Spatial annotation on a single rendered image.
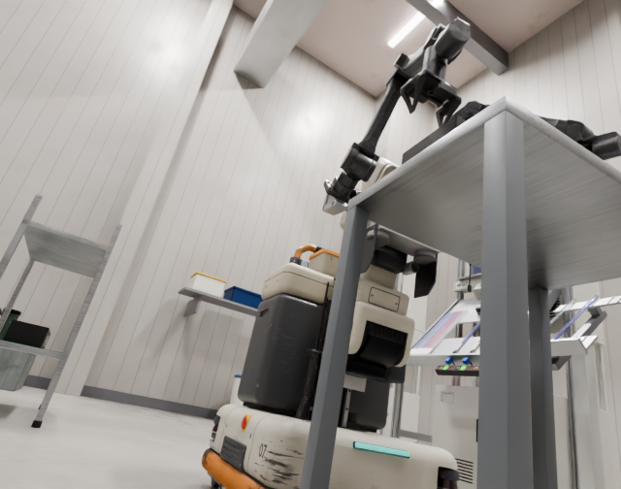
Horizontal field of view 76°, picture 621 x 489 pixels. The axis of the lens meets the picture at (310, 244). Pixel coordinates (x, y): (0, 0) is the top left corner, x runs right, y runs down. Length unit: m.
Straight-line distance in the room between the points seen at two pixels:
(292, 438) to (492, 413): 0.67
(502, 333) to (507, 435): 0.11
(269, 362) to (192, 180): 5.12
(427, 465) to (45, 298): 4.96
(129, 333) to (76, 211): 1.69
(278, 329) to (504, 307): 1.01
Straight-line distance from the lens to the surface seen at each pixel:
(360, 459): 1.21
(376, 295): 1.35
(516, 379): 0.53
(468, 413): 2.64
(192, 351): 5.81
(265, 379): 1.42
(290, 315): 1.46
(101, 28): 7.36
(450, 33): 1.04
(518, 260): 0.58
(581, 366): 2.12
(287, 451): 1.11
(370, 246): 1.28
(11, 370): 4.50
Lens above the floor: 0.30
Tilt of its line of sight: 23 degrees up
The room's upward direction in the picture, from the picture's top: 12 degrees clockwise
